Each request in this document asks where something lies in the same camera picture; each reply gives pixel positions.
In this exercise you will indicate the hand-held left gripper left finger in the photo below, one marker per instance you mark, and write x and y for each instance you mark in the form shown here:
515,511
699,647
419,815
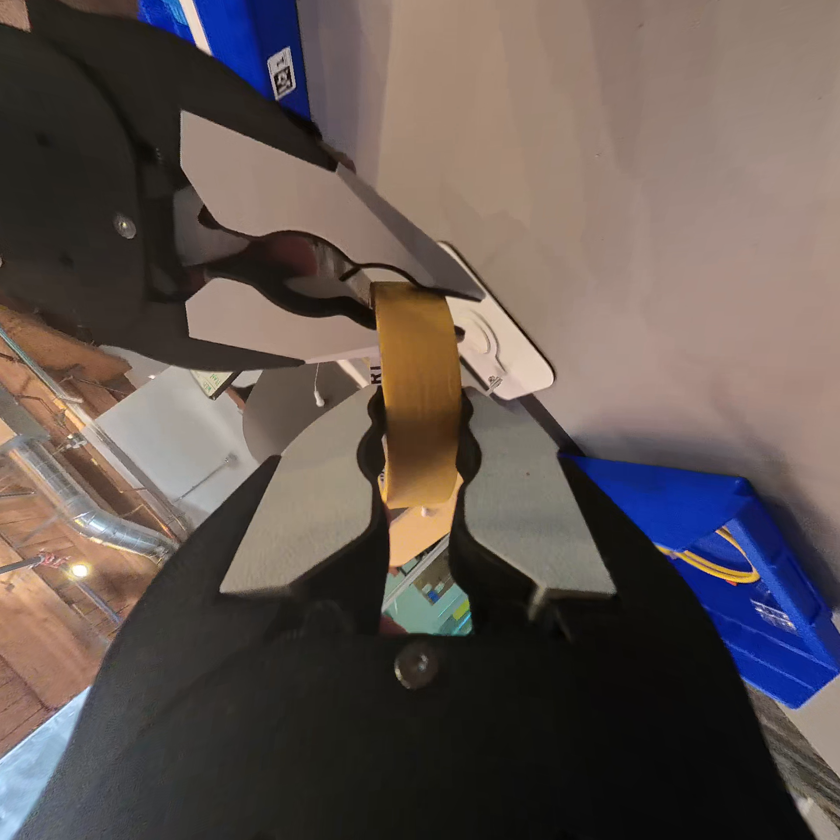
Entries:
308,518

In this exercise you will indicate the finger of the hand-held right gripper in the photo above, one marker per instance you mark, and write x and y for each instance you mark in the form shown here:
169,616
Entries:
262,321
295,190

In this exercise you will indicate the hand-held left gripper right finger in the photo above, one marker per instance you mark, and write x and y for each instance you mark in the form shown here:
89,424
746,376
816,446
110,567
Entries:
531,518

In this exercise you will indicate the blue plastic bin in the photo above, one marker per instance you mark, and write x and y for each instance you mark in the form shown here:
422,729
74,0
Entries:
656,499
236,33

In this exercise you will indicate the yellow masking tape roll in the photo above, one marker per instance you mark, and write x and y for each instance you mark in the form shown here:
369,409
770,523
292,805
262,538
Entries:
420,394

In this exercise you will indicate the small whiteboard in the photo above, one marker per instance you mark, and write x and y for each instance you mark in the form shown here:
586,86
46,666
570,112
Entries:
213,384

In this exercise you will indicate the wooden board with black panel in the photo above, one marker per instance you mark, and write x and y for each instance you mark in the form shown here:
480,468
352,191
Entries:
282,413

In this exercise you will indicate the ceiling spot lamp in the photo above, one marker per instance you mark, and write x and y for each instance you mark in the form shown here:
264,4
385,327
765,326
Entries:
79,570

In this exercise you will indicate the grey sprinkler pipe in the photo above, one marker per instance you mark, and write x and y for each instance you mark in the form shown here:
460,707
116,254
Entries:
33,562

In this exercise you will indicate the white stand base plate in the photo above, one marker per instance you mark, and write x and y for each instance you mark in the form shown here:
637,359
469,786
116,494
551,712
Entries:
518,354

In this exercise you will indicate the silver bent duct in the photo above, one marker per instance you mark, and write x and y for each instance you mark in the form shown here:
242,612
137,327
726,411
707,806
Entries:
98,518

